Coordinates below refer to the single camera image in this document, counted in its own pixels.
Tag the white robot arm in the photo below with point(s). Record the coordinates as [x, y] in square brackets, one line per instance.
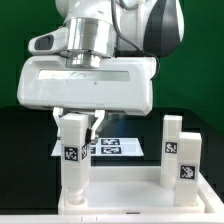
[94, 30]

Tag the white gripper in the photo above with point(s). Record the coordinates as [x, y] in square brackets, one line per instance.
[120, 85]

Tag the white marker base sheet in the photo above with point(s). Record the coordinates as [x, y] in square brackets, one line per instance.
[127, 147]

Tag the white square desk top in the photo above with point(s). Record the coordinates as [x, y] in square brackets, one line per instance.
[127, 190]

